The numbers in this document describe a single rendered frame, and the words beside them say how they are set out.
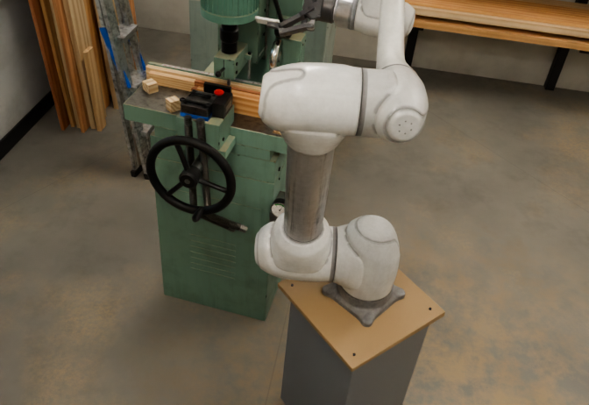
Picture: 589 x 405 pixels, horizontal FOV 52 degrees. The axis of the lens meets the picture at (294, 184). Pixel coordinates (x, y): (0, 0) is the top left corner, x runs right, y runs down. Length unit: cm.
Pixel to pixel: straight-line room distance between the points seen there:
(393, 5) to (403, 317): 86
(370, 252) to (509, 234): 164
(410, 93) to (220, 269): 140
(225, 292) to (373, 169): 126
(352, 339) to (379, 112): 78
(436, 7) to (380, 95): 273
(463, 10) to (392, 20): 244
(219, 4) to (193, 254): 98
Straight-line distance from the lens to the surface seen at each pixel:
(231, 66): 194
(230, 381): 233
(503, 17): 389
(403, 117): 109
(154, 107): 202
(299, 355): 199
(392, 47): 137
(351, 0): 168
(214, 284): 242
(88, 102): 351
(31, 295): 270
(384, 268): 162
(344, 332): 171
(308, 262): 157
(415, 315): 179
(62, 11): 330
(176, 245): 235
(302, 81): 111
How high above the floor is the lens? 195
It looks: 38 degrees down
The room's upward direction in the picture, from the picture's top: 5 degrees clockwise
